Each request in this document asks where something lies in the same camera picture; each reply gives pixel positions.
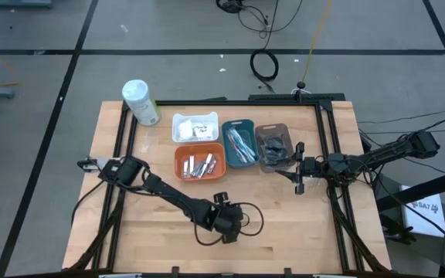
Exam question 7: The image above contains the orange plastic bin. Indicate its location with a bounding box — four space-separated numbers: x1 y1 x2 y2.
174 142 227 182

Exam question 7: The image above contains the black beam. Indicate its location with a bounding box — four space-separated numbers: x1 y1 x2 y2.
375 165 445 212

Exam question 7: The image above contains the black floor cable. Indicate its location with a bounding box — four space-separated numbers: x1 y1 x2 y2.
215 0 304 39

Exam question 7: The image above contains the white plastic bin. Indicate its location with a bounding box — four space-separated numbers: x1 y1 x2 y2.
171 111 220 144

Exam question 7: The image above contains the black aluminium table frame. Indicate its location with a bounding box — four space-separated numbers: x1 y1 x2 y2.
67 92 392 273

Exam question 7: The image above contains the small bag of white items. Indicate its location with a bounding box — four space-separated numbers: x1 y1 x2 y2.
192 123 214 141

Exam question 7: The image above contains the red toothbrush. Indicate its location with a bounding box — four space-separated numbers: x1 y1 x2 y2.
228 133 246 163

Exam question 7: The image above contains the white printed box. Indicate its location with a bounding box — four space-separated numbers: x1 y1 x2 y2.
399 185 445 239

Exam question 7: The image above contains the black cable with coil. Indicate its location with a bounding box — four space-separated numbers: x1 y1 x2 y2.
248 0 281 93

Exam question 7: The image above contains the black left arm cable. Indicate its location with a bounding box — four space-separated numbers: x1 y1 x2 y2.
193 200 265 247

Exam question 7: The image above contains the grey translucent plastic bin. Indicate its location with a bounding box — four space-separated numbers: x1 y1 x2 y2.
254 123 297 174

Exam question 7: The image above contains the black camera stand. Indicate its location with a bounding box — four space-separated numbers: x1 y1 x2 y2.
294 80 309 103

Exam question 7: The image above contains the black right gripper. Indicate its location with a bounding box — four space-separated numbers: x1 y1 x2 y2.
274 141 328 195

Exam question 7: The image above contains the black wrapped comb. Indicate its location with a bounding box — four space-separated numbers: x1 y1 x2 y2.
264 148 290 165
263 134 285 154

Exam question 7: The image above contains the white toothbrush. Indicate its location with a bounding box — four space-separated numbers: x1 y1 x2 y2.
225 127 243 158

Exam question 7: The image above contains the white wipes canister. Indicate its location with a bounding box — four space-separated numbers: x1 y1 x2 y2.
121 79 161 127

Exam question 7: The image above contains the teal plastic bin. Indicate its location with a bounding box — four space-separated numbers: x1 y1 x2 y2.
221 118 261 169

